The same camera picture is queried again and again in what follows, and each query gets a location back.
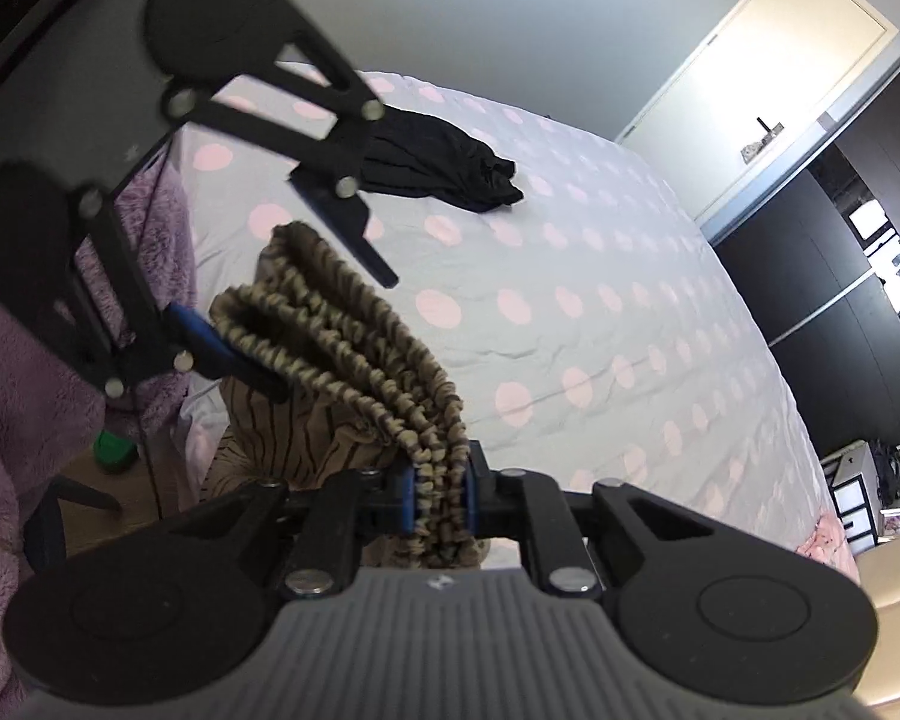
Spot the tan striped garment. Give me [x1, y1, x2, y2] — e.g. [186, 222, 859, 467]
[201, 221, 489, 569]

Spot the pink pillow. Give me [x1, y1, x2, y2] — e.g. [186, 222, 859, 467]
[795, 511, 860, 583]

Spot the purple fluffy blanket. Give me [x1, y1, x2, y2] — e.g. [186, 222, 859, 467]
[0, 158, 196, 718]

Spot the green object on floor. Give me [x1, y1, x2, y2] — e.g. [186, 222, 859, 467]
[92, 431, 139, 475]

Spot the white nightstand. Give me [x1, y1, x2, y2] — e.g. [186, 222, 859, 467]
[821, 440, 900, 556]

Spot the black garment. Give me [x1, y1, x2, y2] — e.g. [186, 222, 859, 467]
[359, 107, 523, 215]

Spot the grey pink-dotted bed sheet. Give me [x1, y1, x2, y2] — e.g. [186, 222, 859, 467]
[167, 70, 845, 564]

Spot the black sliding wardrobe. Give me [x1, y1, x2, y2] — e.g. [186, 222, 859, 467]
[717, 66, 900, 454]

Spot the white door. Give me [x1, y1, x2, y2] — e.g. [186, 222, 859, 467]
[619, 0, 898, 226]

